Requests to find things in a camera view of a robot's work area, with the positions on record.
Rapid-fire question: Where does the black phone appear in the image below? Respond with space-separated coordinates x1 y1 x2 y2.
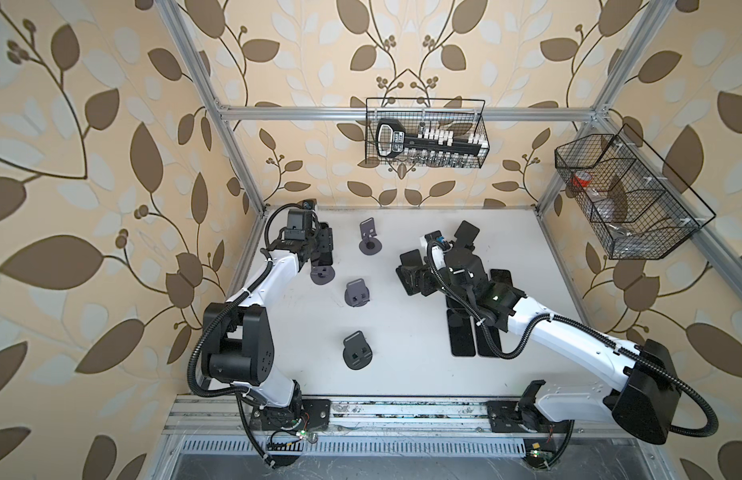
489 269 513 287
475 324 501 358
447 309 476 357
311 222 333 267

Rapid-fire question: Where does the grey round stand front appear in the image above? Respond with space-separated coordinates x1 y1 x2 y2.
342 330 373 371

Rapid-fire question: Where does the grey round stand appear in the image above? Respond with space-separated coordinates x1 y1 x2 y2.
344 278 370 308
359 217 382 256
342 330 373 371
310 266 335 286

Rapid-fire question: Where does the black square stand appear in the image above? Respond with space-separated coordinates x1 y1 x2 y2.
454 220 480 251
395 250 428 296

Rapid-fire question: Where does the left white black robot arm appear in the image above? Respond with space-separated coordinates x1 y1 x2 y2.
187 199 333 429

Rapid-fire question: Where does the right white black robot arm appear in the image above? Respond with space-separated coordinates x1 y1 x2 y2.
396 233 719 445

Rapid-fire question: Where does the grey round stand left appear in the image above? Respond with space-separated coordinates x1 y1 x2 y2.
310 266 335 286

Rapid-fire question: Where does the grey round stand far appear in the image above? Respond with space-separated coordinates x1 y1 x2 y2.
359 217 382 256

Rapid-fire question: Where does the grey round stand middle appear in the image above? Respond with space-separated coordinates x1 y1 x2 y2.
344 278 370 308

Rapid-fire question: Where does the black tool with vials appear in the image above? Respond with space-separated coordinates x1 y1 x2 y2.
372 119 489 158

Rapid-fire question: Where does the black wire basket back wall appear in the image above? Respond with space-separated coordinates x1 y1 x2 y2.
364 96 490 169

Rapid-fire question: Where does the black wire basket wall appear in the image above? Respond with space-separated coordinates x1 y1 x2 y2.
364 96 490 169
554 124 716 261

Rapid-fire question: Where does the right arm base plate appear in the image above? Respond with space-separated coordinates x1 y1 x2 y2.
486 400 571 435

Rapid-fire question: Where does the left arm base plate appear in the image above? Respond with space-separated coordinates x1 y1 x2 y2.
251 398 332 432

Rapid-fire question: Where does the black wire basket right wall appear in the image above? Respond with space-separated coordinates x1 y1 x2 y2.
554 124 716 261

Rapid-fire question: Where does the aluminium rail front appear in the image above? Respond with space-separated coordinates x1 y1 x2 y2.
160 395 660 438

